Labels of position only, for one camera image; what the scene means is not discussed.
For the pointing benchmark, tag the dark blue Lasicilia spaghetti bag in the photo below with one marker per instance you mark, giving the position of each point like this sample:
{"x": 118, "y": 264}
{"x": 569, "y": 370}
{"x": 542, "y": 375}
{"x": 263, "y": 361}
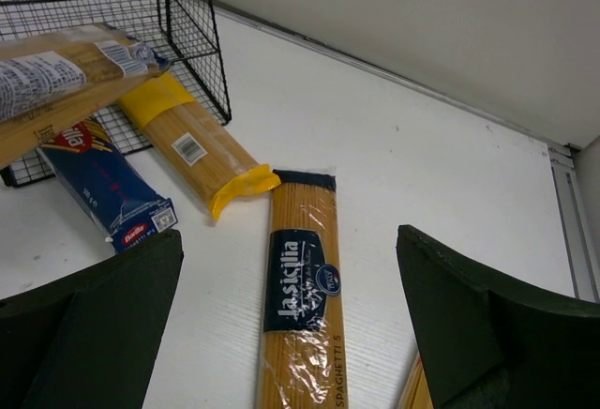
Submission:
{"x": 302, "y": 360}

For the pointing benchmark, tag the yellow spaghetti bag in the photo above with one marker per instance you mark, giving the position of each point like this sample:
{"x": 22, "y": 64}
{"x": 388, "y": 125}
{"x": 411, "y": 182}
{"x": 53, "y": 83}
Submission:
{"x": 204, "y": 153}

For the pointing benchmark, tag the black wire shelf rack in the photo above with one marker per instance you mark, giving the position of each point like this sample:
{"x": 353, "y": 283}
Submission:
{"x": 183, "y": 32}

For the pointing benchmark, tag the blue star spaghetti bag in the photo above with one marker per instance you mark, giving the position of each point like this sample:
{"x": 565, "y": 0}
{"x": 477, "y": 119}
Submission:
{"x": 52, "y": 81}

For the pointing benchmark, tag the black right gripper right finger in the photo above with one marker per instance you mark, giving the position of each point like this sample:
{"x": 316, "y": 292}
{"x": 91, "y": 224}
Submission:
{"x": 489, "y": 340}

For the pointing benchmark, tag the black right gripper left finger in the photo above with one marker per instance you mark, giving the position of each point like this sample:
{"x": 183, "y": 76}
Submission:
{"x": 91, "y": 339}

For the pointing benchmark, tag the red spaghetti bag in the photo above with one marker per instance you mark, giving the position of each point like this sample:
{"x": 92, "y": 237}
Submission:
{"x": 415, "y": 394}

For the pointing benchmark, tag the aluminium rail on right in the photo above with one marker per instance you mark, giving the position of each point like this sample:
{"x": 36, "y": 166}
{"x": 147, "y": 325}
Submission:
{"x": 582, "y": 260}

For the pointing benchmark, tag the blue Barilla spaghetti box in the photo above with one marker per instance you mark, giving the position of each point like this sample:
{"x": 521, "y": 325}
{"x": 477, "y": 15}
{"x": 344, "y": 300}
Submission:
{"x": 109, "y": 190}

